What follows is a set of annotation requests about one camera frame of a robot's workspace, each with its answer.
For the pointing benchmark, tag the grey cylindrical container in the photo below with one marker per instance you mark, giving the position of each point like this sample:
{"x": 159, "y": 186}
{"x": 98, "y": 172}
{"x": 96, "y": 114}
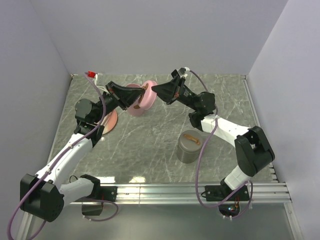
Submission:
{"x": 186, "y": 158}

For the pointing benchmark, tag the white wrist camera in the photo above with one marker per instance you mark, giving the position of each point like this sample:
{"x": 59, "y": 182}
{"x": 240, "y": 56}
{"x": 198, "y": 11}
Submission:
{"x": 99, "y": 79}
{"x": 180, "y": 73}

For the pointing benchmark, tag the pink cylindrical container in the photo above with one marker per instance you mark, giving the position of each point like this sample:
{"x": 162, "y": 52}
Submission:
{"x": 134, "y": 109}

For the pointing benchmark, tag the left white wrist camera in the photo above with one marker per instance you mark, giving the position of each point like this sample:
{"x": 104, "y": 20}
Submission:
{"x": 99, "y": 79}

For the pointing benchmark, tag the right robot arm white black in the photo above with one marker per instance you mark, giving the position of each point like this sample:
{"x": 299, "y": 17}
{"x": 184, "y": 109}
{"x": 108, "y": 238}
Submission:
{"x": 252, "y": 148}

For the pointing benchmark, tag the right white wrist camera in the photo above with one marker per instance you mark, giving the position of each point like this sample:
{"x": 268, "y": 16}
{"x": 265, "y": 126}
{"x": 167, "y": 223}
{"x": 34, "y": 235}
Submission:
{"x": 180, "y": 73}

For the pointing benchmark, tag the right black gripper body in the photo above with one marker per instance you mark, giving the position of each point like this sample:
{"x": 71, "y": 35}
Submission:
{"x": 184, "y": 95}

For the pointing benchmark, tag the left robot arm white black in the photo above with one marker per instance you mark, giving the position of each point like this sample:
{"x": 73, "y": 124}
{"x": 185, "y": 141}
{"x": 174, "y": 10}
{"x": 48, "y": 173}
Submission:
{"x": 44, "y": 194}

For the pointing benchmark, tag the pink container lid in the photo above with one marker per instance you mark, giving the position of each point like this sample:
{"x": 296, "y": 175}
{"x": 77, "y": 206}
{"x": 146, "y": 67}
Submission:
{"x": 148, "y": 98}

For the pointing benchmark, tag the pink floral plate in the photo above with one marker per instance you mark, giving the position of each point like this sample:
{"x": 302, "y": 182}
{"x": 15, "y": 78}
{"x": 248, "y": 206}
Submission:
{"x": 110, "y": 122}

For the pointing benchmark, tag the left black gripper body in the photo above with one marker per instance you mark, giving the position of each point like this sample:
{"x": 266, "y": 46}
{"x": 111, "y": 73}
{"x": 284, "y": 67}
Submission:
{"x": 110, "y": 102}

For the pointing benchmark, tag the grey container lid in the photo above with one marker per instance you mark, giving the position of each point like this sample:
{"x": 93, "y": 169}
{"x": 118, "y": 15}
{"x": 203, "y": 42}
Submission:
{"x": 190, "y": 141}

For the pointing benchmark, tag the aluminium rail frame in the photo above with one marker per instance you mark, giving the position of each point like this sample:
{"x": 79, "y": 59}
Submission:
{"x": 172, "y": 212}

